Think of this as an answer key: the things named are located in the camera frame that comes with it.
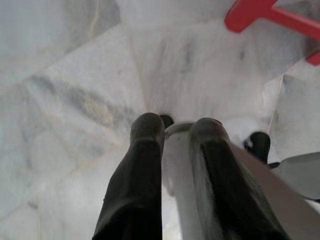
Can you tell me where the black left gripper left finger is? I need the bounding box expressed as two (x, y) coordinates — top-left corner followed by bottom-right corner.
(91, 112), (166, 240)

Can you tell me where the black robot foot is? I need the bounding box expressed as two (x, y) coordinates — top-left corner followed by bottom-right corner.
(159, 114), (175, 129)
(244, 131), (281, 170)

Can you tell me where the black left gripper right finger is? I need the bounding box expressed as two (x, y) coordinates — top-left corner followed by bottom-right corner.
(189, 117), (291, 240)

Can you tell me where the red plastic stool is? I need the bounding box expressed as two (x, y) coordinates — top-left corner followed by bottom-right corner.
(224, 0), (320, 67)

